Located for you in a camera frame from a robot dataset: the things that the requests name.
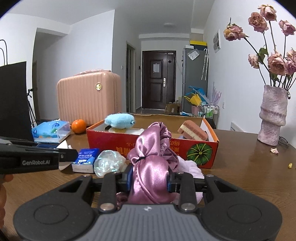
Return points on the pink ceramic vase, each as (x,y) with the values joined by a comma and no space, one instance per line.
(273,112)

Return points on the black camera tripod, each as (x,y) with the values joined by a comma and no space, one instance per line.
(33,119)

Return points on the white flat panel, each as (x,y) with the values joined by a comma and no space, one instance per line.
(235,128)

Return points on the grey refrigerator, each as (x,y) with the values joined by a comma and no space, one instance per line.
(193,66)

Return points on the pink ribbed suitcase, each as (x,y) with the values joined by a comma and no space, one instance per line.
(91,96)

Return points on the yellow white hamster plush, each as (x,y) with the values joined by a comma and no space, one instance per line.
(130,131)

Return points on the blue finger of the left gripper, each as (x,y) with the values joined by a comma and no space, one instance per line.
(70,155)

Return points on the dried pink roses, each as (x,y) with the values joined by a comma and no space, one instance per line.
(280,66)

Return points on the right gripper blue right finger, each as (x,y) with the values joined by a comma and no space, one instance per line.
(174,181)

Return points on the person's left hand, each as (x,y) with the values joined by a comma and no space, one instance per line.
(3,196)

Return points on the wire rack with bottles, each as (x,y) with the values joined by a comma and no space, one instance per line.
(210,113)

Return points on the brown layered sponge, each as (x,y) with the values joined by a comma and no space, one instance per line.
(192,131)

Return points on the white triangular sponge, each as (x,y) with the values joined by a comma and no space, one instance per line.
(64,163)

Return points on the red cardboard box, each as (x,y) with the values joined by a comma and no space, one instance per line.
(203,153)

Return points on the blue tissue pocket pack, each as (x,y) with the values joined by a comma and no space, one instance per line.
(85,161)

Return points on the orange fruit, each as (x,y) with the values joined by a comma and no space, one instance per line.
(78,126)

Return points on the light blue plush toy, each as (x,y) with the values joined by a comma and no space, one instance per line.
(120,120)

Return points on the fallen rose petal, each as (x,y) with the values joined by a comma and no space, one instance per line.
(274,150)

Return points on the cardboard box on floor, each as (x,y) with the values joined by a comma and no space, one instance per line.
(172,109)

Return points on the blue tissue package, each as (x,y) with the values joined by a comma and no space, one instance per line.
(54,131)

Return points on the iridescent white shower cap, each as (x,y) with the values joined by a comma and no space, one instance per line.
(109,161)

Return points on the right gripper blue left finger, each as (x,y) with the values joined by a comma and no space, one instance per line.
(125,179)

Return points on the dark brown door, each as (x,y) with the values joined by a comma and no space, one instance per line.
(158,78)

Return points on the black paper bag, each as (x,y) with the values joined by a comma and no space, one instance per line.
(15,119)

